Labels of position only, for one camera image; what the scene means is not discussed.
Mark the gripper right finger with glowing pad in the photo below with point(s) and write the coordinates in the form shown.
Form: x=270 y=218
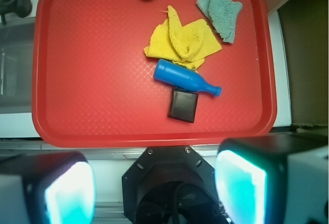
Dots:
x=280 y=178

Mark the black square block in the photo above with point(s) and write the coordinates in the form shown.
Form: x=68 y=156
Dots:
x=183 y=105

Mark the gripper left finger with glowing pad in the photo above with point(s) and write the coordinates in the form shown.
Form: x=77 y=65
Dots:
x=47 y=188

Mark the red plastic tray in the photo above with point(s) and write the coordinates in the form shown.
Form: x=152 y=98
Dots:
x=93 y=86

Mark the yellow cloth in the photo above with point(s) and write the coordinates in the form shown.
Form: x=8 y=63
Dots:
x=184 y=45

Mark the blue plastic bottle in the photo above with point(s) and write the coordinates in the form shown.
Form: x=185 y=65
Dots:
x=183 y=78

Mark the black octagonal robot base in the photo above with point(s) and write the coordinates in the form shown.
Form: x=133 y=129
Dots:
x=171 y=184

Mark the black clamp knob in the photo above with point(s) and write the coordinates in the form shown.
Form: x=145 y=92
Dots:
x=21 y=8

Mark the brown cardboard box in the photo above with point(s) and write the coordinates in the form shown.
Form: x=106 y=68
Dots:
x=304 y=26

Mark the blue-grey cloth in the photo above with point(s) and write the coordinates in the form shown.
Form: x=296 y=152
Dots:
x=223 y=16

